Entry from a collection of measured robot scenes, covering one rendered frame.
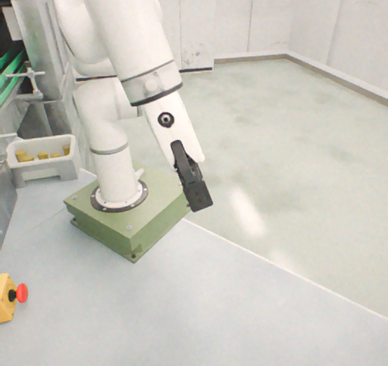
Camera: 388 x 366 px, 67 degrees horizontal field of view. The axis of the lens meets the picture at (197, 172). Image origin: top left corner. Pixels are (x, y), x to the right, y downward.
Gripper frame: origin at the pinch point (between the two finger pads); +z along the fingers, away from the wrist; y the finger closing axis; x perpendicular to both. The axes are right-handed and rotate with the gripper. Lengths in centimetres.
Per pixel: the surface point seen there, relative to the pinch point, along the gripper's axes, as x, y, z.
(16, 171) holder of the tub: 54, 55, -2
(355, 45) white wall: -248, 345, 64
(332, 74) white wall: -230, 381, 99
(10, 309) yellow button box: 45.5, 9.6, 14.8
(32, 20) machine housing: 47, 126, -53
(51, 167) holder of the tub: 44, 56, 1
